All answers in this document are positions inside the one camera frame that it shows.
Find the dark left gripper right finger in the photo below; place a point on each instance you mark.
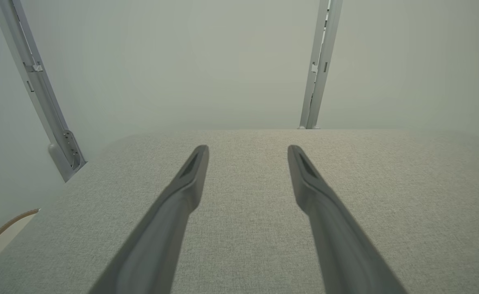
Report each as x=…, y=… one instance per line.
x=333, y=228

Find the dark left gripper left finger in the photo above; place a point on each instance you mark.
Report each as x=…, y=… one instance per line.
x=161, y=228

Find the brown curved edge strip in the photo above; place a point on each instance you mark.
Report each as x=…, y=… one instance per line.
x=6, y=226

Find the grey partition post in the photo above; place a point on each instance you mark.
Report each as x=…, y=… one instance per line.
x=319, y=73
x=35, y=77

